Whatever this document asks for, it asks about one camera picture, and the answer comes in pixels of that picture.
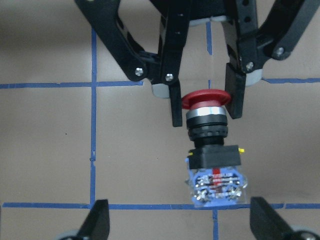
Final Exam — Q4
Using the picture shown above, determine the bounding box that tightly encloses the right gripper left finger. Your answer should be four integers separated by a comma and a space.
75, 199, 110, 240

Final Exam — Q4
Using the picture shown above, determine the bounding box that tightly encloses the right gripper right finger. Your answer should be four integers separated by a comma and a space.
249, 197, 295, 240

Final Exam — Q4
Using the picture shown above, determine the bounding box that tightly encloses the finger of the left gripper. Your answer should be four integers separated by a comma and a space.
75, 0, 189, 127
222, 0, 320, 119

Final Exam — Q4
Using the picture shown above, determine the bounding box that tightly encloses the red emergency stop button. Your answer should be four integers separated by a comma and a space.
182, 89, 247, 208

